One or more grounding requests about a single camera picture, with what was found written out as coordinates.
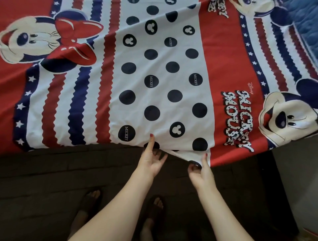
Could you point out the purple right slipper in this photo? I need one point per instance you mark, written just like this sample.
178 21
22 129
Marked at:
155 211

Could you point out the blue padded cushion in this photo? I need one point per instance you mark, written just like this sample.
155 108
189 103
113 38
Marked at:
304 24

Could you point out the person's right forearm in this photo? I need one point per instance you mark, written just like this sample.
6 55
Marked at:
223 216

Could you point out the person's right hand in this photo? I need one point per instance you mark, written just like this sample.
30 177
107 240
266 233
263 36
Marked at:
203 177

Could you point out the person's left forearm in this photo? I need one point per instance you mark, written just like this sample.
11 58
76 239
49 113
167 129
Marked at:
114 211

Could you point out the purple left slipper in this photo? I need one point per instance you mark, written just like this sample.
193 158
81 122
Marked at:
89 204

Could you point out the cartoon print bed sheet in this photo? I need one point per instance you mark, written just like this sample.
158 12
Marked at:
149 87

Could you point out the person's left hand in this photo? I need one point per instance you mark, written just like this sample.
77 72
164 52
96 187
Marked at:
150 163

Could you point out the person's left leg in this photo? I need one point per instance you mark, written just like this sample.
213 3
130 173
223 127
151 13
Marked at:
79 223

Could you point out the purple slipper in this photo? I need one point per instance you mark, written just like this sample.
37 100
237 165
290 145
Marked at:
155 211
89 204

